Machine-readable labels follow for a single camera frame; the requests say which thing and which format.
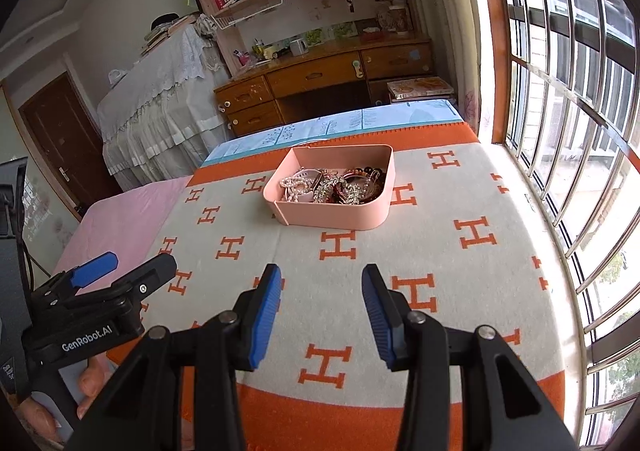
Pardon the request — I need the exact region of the pink plastic box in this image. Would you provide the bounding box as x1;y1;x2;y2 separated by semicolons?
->
263;144;396;232

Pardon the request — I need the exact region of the white lace covered furniture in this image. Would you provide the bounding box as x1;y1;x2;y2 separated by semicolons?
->
97;23;233;192

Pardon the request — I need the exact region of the light blue printed mat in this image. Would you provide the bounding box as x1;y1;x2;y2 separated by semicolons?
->
200;100;463;170

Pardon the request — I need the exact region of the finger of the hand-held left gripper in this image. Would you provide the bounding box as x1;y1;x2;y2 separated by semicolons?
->
75;253;177;310
31;252;119;309

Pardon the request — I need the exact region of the person's left hand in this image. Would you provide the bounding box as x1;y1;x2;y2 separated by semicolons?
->
15;353;121;443

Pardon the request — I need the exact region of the brown wooden door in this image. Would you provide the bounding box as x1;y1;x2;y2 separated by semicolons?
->
19;72;123;219

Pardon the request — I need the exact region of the stack of magazines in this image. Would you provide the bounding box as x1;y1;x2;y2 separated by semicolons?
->
387;77;457;106

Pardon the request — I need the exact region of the pink bed sheet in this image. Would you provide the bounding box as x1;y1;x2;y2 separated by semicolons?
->
52;176;195;284

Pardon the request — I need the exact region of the white pearl necklace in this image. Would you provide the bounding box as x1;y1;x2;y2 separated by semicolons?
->
280;172;313;203

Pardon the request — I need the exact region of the window with metal bars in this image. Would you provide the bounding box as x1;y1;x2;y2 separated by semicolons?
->
470;0;640;447

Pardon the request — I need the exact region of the wooden desk with drawers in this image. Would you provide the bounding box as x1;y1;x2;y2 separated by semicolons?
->
214;36;435;139

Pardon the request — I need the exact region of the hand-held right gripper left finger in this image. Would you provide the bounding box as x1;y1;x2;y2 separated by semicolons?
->
65;263;283;451

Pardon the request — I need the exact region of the orange patterned beige blanket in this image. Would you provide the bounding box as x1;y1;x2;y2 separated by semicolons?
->
105;123;568;451

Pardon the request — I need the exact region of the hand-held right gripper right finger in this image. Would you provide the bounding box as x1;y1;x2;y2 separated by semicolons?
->
361;263;581;451

